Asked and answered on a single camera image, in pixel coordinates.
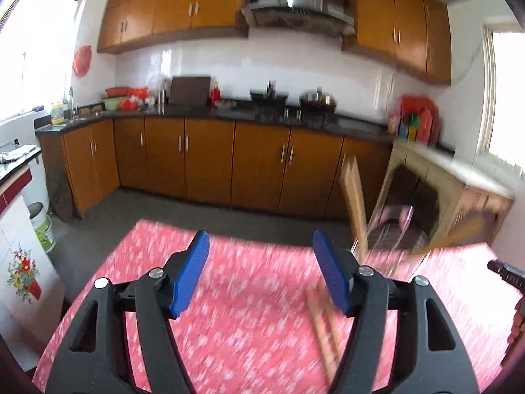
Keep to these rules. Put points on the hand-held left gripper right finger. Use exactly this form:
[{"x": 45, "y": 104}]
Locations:
[{"x": 332, "y": 275}]

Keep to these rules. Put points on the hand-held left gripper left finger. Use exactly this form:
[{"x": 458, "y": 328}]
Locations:
[{"x": 188, "y": 279}]

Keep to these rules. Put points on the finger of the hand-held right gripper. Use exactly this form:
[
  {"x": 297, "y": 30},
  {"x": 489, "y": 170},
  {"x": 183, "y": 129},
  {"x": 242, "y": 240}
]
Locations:
[{"x": 508, "y": 274}]

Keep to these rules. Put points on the clear glass cup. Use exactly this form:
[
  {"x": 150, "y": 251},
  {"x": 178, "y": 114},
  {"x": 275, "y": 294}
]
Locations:
[{"x": 393, "y": 230}]

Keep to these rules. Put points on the person's right hand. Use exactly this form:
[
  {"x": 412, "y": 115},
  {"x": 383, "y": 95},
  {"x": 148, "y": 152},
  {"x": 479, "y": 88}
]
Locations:
[{"x": 519, "y": 320}]

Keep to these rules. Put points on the red floral tablecloth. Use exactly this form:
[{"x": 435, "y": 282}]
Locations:
[{"x": 254, "y": 287}]

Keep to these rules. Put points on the cream side table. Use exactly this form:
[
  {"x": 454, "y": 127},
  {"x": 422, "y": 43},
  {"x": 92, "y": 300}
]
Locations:
[{"x": 447, "y": 197}]

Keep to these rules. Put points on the brown base cabinets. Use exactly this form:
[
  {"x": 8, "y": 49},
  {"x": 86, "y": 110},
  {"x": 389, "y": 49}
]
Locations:
[{"x": 205, "y": 160}]

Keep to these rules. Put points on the white plastic bucket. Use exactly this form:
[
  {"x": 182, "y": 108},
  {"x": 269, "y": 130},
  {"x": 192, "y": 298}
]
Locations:
[{"x": 43, "y": 230}]

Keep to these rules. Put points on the pink bottle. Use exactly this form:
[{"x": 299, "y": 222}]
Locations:
[{"x": 393, "y": 125}]

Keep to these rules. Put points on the black gas stove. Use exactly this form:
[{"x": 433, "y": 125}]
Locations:
[{"x": 295, "y": 115}]

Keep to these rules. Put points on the white cabinet with flower decal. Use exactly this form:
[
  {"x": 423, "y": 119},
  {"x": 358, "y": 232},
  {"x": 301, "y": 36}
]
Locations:
[{"x": 20, "y": 254}]

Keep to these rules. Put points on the black kitchen countertop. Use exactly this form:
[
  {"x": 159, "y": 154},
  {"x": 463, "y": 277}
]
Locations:
[{"x": 229, "y": 113}]

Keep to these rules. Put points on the dark pot with lid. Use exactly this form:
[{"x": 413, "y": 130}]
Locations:
[{"x": 318, "y": 100}]

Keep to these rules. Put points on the steel cup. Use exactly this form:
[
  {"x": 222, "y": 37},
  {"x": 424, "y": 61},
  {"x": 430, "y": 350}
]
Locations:
[{"x": 163, "y": 96}]

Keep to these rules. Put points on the red bottle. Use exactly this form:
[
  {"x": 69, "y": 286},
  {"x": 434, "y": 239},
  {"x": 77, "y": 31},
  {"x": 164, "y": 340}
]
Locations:
[{"x": 214, "y": 95}]

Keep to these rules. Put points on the dark cutting board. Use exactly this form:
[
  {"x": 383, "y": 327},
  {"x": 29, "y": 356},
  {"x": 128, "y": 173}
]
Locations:
[{"x": 190, "y": 90}]

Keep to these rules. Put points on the black wok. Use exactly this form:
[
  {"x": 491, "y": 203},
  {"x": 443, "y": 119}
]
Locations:
[{"x": 268, "y": 96}]

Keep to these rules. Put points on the green basin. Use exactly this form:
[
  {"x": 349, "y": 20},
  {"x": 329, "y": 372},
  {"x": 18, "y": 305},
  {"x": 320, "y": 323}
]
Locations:
[{"x": 114, "y": 103}]

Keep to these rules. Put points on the red containers on side table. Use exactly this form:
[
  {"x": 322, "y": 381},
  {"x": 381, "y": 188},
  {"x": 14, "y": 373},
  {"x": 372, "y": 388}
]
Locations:
[{"x": 416, "y": 102}]

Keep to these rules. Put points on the red basin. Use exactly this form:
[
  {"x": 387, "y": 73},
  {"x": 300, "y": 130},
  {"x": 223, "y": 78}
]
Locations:
[{"x": 116, "y": 90}]

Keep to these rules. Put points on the yellow detergent bottle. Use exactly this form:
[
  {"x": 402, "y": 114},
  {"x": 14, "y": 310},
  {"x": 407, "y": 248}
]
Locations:
[{"x": 57, "y": 114}]

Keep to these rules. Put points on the steel faucet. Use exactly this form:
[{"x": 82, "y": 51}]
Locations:
[{"x": 73, "y": 102}]

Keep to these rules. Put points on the white cloth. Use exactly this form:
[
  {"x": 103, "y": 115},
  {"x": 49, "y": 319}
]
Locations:
[{"x": 18, "y": 154}]

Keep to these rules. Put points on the hanging red bag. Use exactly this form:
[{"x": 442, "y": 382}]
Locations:
[{"x": 82, "y": 60}]

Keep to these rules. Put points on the plain sliding window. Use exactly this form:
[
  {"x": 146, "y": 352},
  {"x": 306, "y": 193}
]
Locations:
[{"x": 41, "y": 53}]

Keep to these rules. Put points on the steel range hood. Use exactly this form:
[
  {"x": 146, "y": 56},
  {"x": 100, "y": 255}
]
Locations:
[{"x": 299, "y": 4}]

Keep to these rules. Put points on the brown wall cabinets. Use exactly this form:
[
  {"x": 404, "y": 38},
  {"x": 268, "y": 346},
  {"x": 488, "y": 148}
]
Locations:
[{"x": 184, "y": 4}]

